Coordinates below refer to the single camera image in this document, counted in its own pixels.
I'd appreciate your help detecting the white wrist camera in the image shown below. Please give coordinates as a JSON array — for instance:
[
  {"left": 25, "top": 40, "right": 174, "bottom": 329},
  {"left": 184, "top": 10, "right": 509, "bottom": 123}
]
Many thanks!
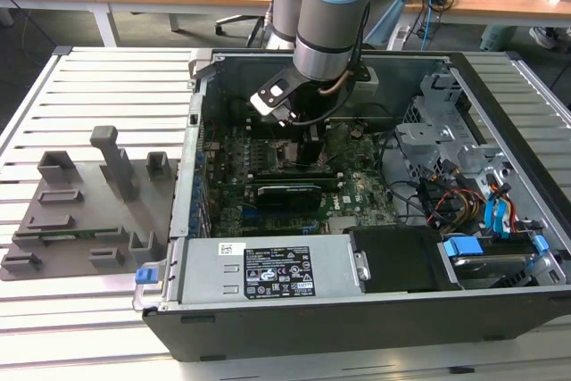
[
  {"left": 248, "top": 68, "right": 305, "bottom": 128},
  {"left": 355, "top": 66, "right": 381, "bottom": 95}
]

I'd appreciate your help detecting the thin blue cable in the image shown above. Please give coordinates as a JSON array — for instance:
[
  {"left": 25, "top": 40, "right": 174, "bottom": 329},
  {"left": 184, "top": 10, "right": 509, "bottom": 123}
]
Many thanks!
[{"left": 423, "top": 0, "right": 434, "bottom": 50}]

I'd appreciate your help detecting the black graphics card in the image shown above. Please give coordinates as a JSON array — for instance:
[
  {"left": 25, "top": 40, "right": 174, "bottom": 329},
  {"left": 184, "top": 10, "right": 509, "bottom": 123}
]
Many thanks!
[{"left": 254, "top": 180, "right": 323, "bottom": 213}]

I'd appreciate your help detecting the green motherboard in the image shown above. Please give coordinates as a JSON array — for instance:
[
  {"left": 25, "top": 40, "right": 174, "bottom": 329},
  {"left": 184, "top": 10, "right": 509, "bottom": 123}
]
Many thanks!
[{"left": 203, "top": 120, "right": 401, "bottom": 237}]

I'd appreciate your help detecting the hard disk in blue carrier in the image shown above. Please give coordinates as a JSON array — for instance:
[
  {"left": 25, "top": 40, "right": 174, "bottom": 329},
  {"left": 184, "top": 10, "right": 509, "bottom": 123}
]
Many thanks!
[{"left": 439, "top": 234, "right": 552, "bottom": 292}]

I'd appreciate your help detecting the white sneaker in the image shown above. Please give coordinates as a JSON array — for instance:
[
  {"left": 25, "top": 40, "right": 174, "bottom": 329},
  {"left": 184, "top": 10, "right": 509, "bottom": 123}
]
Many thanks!
[{"left": 529, "top": 26, "right": 559, "bottom": 50}]

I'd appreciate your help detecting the office chair base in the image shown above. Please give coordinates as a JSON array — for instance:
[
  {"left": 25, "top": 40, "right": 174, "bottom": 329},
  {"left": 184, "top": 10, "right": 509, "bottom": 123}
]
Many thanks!
[{"left": 215, "top": 13, "right": 274, "bottom": 50}]

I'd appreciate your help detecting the red yellow black wire bundle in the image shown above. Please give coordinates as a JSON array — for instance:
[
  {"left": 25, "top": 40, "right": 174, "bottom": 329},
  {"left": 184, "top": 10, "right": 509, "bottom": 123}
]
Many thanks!
[{"left": 418, "top": 166, "right": 487, "bottom": 226}]

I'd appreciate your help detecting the grey power supply unit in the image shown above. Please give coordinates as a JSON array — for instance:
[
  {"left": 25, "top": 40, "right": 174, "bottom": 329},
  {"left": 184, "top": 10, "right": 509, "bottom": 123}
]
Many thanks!
[{"left": 162, "top": 236, "right": 371, "bottom": 311}]

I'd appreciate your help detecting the metal socket cover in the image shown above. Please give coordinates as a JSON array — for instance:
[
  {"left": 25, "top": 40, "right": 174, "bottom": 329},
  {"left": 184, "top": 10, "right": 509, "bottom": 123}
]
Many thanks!
[{"left": 324, "top": 123, "right": 354, "bottom": 158}]

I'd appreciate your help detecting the CPU socket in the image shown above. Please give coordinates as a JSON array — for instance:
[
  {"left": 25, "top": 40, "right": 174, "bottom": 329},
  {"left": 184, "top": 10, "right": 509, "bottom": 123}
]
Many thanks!
[{"left": 274, "top": 138, "right": 329, "bottom": 173}]

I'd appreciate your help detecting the grey parts rack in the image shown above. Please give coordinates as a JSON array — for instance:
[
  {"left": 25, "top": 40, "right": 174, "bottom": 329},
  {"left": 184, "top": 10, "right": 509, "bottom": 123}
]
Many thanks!
[{"left": 0, "top": 124, "right": 179, "bottom": 284}]

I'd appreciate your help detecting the blue flat data wire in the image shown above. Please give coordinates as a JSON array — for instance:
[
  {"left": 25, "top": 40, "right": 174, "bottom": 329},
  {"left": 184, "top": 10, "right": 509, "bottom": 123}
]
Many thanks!
[{"left": 483, "top": 195, "right": 514, "bottom": 239}]

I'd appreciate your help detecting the black open PC case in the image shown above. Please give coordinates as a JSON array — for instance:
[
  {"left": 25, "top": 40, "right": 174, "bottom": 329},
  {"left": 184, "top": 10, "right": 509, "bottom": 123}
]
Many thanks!
[{"left": 132, "top": 48, "right": 571, "bottom": 362}]

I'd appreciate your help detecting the pale green trouser leg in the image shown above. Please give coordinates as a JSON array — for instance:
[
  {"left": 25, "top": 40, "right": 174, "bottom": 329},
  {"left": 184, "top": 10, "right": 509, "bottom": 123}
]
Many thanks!
[{"left": 480, "top": 23, "right": 518, "bottom": 52}]

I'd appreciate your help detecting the thin metal locking lever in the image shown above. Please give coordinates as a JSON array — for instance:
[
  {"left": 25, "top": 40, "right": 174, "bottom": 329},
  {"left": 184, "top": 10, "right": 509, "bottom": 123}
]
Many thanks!
[{"left": 327, "top": 143, "right": 350, "bottom": 164}]

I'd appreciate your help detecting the silver metal drive cage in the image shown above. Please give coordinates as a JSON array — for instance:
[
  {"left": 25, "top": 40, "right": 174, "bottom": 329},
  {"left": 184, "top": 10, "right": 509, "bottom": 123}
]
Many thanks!
[{"left": 394, "top": 70, "right": 514, "bottom": 190}]

